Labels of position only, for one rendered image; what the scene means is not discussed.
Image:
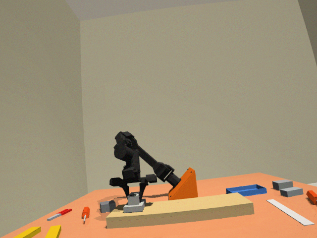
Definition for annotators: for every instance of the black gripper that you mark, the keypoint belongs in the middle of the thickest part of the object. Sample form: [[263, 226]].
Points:
[[123, 182]]

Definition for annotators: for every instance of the blue rectangular tray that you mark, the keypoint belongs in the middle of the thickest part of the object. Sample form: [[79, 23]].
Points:
[[249, 190]]

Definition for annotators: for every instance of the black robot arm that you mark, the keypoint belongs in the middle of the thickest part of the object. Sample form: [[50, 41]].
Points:
[[127, 149]]

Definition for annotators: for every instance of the yellow flat bar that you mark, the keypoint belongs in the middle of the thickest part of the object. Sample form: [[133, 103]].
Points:
[[31, 232], [54, 232]]

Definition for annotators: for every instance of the white flat strip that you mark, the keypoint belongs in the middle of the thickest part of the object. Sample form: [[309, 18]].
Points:
[[291, 213]]

